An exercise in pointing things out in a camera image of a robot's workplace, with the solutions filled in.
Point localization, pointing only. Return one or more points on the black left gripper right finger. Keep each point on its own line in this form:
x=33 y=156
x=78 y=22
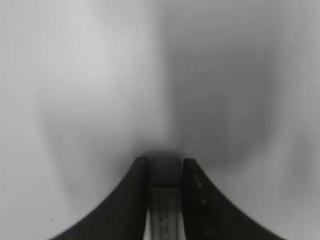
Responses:
x=209 y=215

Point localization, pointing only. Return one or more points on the grey white eraser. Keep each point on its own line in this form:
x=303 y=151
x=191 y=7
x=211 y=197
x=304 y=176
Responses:
x=164 y=197

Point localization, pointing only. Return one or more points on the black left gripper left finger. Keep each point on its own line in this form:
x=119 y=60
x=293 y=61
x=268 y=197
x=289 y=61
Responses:
x=122 y=215

